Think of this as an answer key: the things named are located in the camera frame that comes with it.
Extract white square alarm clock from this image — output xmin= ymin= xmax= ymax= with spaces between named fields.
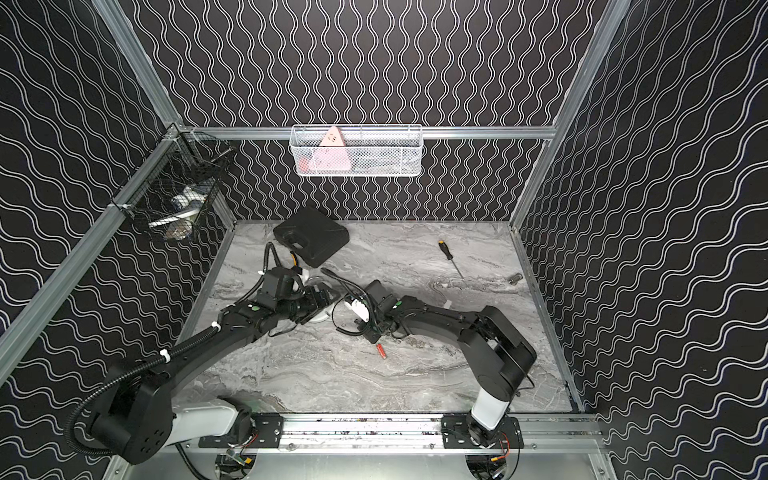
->
xmin=345 ymin=299 xmax=370 ymax=323

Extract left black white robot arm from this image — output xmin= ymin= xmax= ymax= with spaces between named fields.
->
xmin=63 ymin=282 xmax=340 ymax=465

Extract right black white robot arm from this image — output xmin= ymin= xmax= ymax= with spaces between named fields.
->
xmin=356 ymin=280 xmax=538 ymax=447

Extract white twin bell alarm clock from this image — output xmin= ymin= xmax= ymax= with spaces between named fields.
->
xmin=307 ymin=287 xmax=340 ymax=324

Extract black yellow screwdriver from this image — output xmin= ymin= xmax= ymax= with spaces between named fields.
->
xmin=438 ymin=240 xmax=464 ymax=279

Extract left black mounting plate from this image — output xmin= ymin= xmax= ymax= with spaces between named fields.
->
xmin=198 ymin=413 xmax=285 ymax=449

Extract black mounting plate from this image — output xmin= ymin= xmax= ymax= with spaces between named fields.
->
xmin=439 ymin=413 xmax=525 ymax=451
xmin=198 ymin=413 xmax=285 ymax=449

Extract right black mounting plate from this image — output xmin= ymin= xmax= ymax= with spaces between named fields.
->
xmin=439 ymin=413 xmax=525 ymax=451

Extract white items in black basket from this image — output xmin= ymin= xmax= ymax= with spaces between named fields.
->
xmin=148 ymin=185 xmax=211 ymax=240

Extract pink triangular card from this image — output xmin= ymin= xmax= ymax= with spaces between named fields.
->
xmin=307 ymin=126 xmax=352 ymax=174

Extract aluminium front rail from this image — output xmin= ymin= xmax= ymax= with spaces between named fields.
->
xmin=158 ymin=405 xmax=602 ymax=455

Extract white wire wall basket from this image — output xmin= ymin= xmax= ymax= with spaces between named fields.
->
xmin=289 ymin=124 xmax=424 ymax=177

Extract black wire wall basket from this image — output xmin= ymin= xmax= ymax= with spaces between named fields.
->
xmin=117 ymin=132 xmax=236 ymax=242

